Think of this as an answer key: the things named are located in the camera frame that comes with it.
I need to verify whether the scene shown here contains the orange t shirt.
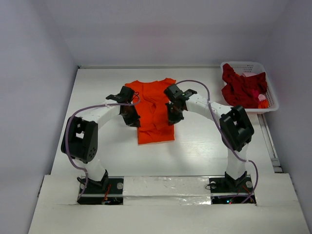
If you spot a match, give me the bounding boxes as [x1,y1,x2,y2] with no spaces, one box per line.
[125,78,176,145]

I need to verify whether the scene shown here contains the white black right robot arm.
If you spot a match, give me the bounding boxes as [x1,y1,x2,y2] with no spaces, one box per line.
[164,84,254,191]

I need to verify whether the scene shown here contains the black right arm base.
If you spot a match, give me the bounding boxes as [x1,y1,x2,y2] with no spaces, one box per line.
[205,176,256,204]

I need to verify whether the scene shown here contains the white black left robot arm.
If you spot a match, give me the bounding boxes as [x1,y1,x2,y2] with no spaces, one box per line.
[61,86,140,193]

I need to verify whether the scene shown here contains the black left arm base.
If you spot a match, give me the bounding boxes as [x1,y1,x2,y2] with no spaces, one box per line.
[77,176,124,205]

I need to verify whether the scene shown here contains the dark red t shirt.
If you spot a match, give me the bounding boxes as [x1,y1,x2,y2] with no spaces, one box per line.
[221,63,268,109]

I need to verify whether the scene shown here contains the pink garment in basket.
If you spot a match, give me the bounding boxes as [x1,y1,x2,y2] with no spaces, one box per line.
[258,94,266,101]

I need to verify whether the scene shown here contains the white plastic laundry basket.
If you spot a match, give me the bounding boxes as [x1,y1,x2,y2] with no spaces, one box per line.
[220,61,279,114]

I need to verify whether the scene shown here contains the orange garment in basket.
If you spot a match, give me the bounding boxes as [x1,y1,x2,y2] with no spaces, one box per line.
[258,99,269,109]

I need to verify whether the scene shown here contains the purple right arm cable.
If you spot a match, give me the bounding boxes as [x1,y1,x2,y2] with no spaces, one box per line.
[175,79,259,204]

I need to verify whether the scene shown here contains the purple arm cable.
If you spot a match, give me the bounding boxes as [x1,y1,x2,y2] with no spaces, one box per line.
[65,92,141,202]
[175,79,259,204]

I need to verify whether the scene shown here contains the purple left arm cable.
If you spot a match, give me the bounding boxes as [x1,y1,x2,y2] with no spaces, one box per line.
[65,92,141,202]

